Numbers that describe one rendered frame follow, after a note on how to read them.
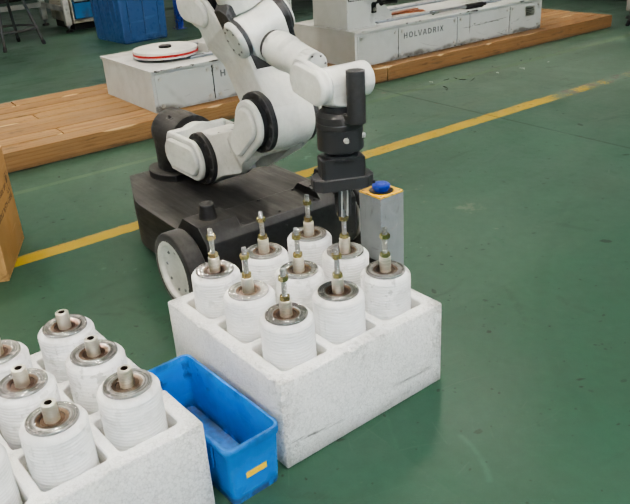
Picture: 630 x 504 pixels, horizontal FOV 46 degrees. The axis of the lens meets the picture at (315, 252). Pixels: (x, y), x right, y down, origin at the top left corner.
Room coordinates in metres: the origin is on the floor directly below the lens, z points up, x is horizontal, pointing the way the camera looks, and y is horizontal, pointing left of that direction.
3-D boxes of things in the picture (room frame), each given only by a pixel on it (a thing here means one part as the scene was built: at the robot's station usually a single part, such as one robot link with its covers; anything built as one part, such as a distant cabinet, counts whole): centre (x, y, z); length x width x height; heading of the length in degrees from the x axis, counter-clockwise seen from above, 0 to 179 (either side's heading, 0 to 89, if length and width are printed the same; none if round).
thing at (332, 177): (1.33, -0.06, 0.45); 0.13 x 0.10 x 0.12; 102
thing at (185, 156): (1.99, 0.27, 0.28); 0.21 x 0.20 x 0.13; 35
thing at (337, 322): (1.17, -0.04, 0.16); 0.10 x 0.10 x 0.18
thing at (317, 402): (1.27, 0.03, 0.09); 0.39 x 0.39 x 0.18; 37
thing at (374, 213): (1.50, -0.15, 0.16); 0.07 x 0.07 x 0.31; 37
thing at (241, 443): (1.05, 0.21, 0.06); 0.30 x 0.11 x 0.12; 39
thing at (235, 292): (1.20, 0.13, 0.25); 0.08 x 0.08 x 0.01
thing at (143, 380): (0.92, 0.30, 0.25); 0.08 x 0.08 x 0.01
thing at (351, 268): (1.34, -0.06, 0.16); 0.10 x 0.10 x 0.18
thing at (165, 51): (3.52, 0.64, 0.29); 0.30 x 0.30 x 0.06
